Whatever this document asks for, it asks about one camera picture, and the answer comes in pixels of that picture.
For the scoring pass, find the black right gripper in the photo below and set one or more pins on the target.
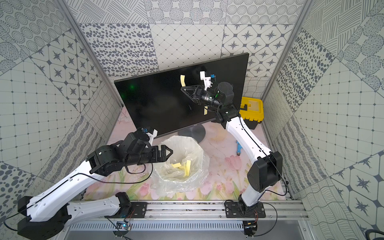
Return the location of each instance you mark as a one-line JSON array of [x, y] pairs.
[[198, 91]]

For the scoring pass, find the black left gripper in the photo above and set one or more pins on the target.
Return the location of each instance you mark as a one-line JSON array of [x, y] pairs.
[[156, 153]]

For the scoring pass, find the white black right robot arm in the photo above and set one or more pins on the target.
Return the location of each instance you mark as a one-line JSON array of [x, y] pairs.
[[266, 168]]

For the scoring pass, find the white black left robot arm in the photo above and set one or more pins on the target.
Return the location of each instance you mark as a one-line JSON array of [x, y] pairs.
[[50, 212]]

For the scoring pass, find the grey round monitor stand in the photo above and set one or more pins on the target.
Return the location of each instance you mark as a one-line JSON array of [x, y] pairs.
[[197, 132]]

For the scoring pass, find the black computer monitor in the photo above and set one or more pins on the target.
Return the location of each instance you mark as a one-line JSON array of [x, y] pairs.
[[156, 100]]

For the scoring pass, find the clear plastic trash bag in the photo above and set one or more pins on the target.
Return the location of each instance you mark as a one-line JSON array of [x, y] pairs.
[[168, 180]]

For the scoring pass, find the yellow black toolbox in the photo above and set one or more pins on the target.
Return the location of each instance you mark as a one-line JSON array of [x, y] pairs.
[[252, 111]]

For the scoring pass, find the blue pipe fitting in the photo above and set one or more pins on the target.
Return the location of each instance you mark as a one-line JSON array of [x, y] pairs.
[[239, 148]]

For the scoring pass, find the small green circuit board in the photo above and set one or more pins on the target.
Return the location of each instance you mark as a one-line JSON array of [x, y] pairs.
[[123, 226]]

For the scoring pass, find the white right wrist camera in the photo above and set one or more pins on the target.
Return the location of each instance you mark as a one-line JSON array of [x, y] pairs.
[[208, 81]]

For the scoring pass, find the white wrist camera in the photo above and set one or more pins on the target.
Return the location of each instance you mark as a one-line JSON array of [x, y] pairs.
[[208, 81], [151, 132]]

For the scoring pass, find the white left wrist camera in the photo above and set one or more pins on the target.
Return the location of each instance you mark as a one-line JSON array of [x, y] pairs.
[[151, 132]]

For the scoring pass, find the aluminium mounting rail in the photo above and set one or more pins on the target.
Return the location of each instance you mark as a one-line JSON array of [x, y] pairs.
[[211, 215]]

